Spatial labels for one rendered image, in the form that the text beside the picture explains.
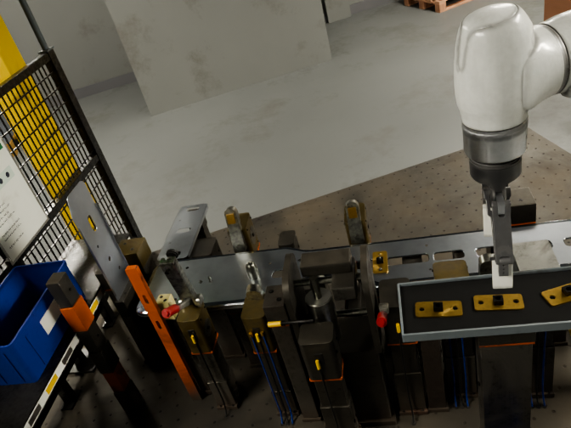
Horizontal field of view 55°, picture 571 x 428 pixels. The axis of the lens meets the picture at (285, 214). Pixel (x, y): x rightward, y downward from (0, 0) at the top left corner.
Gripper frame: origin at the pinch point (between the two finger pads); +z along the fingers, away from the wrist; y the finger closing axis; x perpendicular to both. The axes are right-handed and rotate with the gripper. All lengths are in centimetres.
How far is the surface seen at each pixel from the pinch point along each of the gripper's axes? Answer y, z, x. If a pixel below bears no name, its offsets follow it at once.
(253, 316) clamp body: 7, 20, 52
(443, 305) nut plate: -0.5, 11.1, 9.6
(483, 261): 18.0, 17.1, 0.9
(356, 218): 44, 22, 31
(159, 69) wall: 409, 84, 266
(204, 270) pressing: 33, 27, 75
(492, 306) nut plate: -1.3, 11.1, 1.2
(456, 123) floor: 299, 128, -5
